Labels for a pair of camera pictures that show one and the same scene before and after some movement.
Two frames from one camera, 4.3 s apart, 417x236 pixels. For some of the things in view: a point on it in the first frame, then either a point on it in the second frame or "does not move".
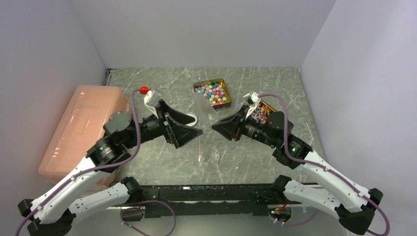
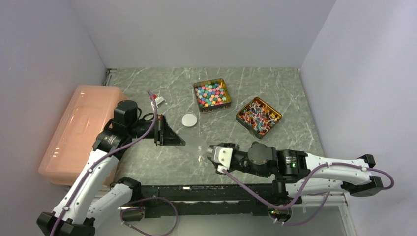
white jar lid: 193,123 does not move
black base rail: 183,200 does not move
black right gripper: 227,128 -> 234,146
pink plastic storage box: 83,124 does not move
